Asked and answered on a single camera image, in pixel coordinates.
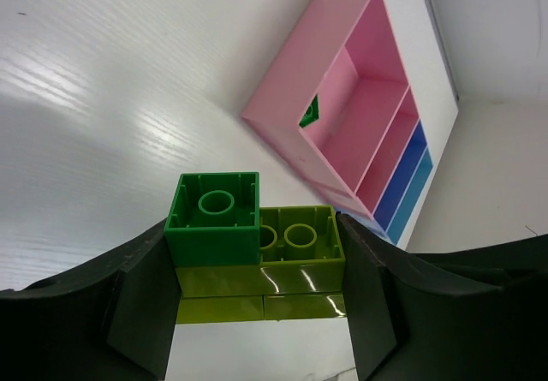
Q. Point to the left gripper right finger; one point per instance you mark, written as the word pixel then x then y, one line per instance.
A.
pixel 478 314

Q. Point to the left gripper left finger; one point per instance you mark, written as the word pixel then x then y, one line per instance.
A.
pixel 111 318

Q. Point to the small green square lego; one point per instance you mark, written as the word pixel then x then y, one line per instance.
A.
pixel 214 220

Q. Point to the yellow-green lego plate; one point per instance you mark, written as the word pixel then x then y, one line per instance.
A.
pixel 299 276

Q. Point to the green lego brick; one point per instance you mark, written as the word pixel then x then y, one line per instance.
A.
pixel 311 115

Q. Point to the dark blue container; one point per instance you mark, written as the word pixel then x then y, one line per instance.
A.
pixel 400 180

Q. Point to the light blue container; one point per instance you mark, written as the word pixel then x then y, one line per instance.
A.
pixel 411 195

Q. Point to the pink small container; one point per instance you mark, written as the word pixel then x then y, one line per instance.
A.
pixel 389 153

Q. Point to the pink large container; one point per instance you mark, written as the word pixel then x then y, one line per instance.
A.
pixel 345 51

